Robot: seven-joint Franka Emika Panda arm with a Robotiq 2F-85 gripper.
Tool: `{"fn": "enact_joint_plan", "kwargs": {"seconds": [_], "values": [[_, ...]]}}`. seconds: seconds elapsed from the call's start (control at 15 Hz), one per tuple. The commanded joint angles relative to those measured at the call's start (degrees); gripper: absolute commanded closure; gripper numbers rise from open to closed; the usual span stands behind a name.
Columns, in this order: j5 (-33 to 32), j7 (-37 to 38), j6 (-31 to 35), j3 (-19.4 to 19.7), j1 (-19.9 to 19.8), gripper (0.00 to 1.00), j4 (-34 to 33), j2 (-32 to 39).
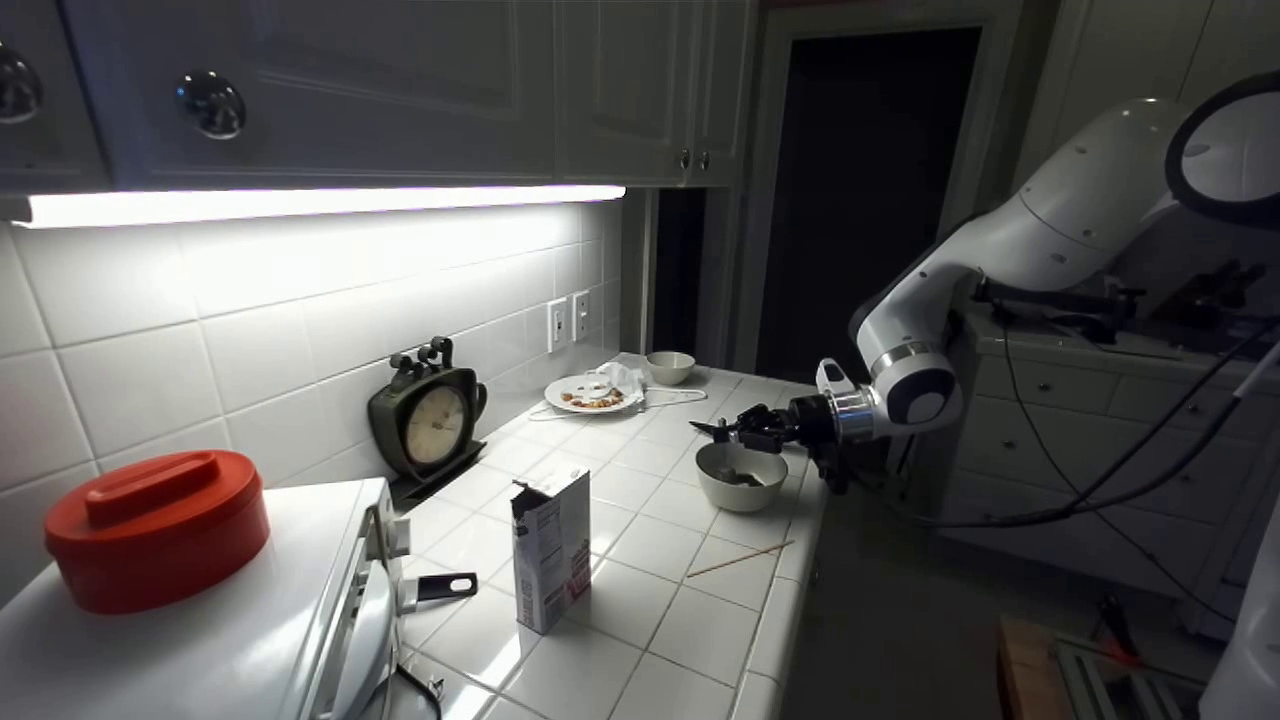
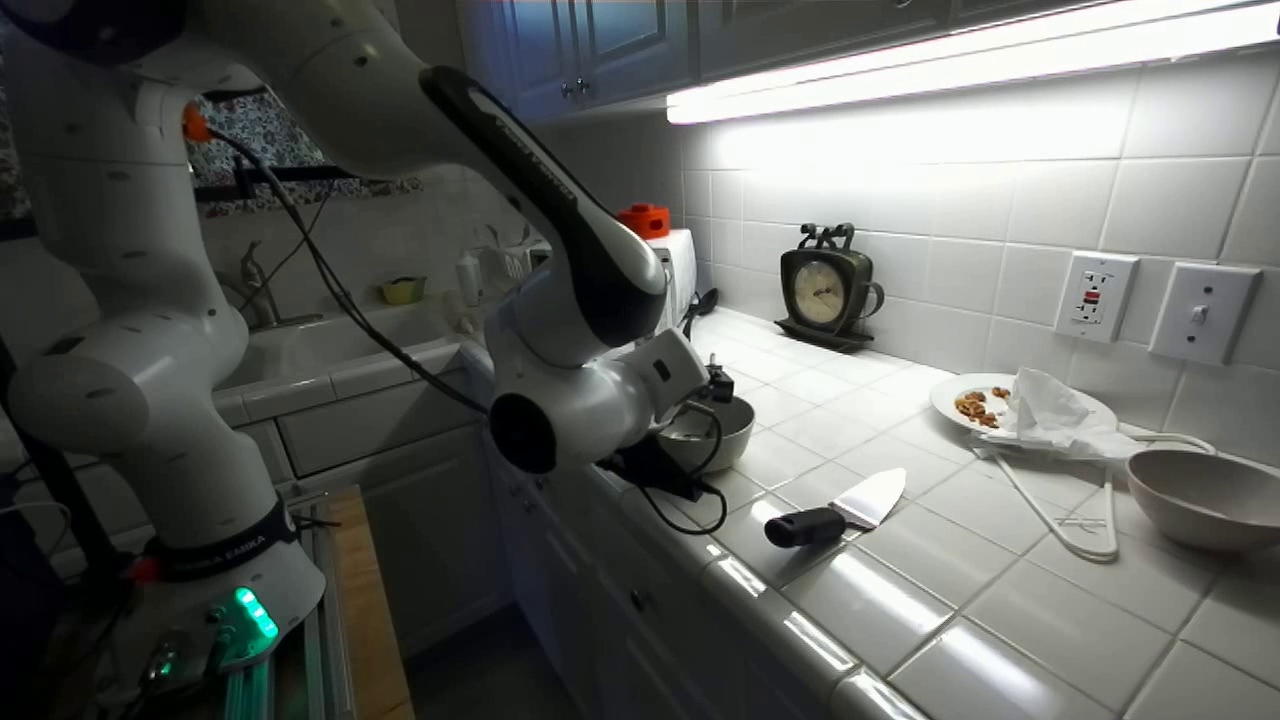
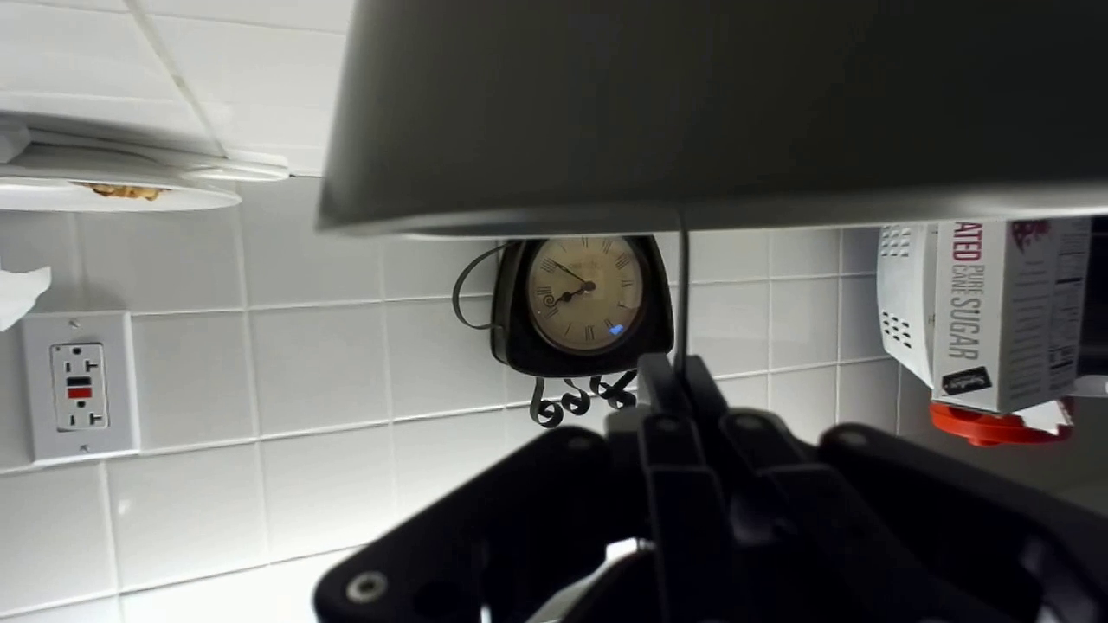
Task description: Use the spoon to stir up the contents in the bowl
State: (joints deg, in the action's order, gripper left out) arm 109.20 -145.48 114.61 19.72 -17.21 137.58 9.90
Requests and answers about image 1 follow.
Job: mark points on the white wall cabinets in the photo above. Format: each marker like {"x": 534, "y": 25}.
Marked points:
{"x": 403, "y": 81}

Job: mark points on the white door frame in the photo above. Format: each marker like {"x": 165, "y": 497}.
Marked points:
{"x": 755, "y": 200}

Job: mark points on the under-cabinet light bar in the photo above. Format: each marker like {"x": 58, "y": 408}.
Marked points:
{"x": 321, "y": 205}

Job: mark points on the beige empty bowl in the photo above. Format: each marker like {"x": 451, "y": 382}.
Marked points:
{"x": 668, "y": 366}

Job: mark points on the wooden board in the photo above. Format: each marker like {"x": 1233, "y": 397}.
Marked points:
{"x": 1033, "y": 664}

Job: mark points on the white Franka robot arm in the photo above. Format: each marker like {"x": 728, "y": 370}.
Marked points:
{"x": 1065, "y": 200}

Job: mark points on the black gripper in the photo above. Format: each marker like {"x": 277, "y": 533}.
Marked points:
{"x": 803, "y": 427}

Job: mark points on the brown food pieces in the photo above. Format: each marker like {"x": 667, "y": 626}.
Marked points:
{"x": 596, "y": 393}

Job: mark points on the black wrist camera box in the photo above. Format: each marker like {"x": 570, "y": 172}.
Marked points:
{"x": 844, "y": 464}

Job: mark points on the black vintage table clock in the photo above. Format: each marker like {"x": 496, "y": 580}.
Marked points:
{"x": 433, "y": 427}

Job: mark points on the white plate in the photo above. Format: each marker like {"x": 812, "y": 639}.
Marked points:
{"x": 567, "y": 397}

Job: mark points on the thin metal spoon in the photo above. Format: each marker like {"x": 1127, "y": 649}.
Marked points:
{"x": 761, "y": 468}

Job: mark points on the small black flat object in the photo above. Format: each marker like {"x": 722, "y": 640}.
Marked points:
{"x": 431, "y": 590}

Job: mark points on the red round lid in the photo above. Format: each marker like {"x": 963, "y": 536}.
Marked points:
{"x": 160, "y": 533}

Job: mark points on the white sugar carton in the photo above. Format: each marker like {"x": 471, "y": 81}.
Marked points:
{"x": 545, "y": 560}

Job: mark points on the grey mixing bowl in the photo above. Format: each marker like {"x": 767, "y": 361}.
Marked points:
{"x": 741, "y": 501}

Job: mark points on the white wall power outlet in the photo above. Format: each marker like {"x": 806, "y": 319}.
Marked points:
{"x": 556, "y": 324}

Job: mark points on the large metal wall-cabinet knob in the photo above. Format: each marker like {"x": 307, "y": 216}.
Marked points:
{"x": 215, "y": 104}
{"x": 18, "y": 86}

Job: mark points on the white countertop appliance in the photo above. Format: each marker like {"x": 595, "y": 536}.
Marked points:
{"x": 201, "y": 655}

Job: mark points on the white drawer counter unit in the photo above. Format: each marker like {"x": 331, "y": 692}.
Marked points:
{"x": 1162, "y": 400}

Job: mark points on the white wall light switch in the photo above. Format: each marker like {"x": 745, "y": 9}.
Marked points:
{"x": 580, "y": 313}

